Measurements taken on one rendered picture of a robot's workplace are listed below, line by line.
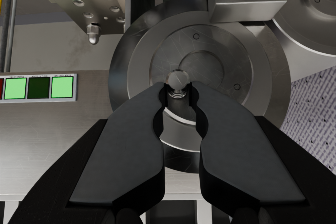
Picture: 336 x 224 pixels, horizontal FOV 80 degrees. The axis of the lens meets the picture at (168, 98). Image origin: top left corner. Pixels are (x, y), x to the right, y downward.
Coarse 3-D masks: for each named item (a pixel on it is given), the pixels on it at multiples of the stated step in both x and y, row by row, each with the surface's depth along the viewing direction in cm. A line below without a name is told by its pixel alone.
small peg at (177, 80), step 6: (174, 72) 12; (180, 72) 12; (168, 78) 12; (174, 78) 12; (180, 78) 12; (186, 78) 12; (168, 84) 12; (174, 84) 11; (180, 84) 11; (186, 84) 11; (168, 90) 12; (174, 90) 11; (180, 90) 11; (186, 90) 12; (174, 96) 13; (180, 96) 13
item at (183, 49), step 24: (168, 48) 15; (192, 48) 15; (216, 48) 15; (240, 48) 14; (168, 72) 14; (192, 72) 14; (216, 72) 15; (240, 72) 14; (168, 96) 14; (240, 96) 14; (192, 120) 14
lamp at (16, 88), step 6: (6, 84) 51; (12, 84) 51; (18, 84) 51; (24, 84) 51; (6, 90) 51; (12, 90) 51; (18, 90) 51; (24, 90) 51; (6, 96) 51; (12, 96) 51; (18, 96) 50
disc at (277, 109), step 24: (192, 0) 17; (144, 24) 17; (264, 24) 17; (120, 48) 17; (264, 48) 16; (120, 72) 17; (288, 72) 16; (120, 96) 16; (288, 96) 16; (192, 168) 15
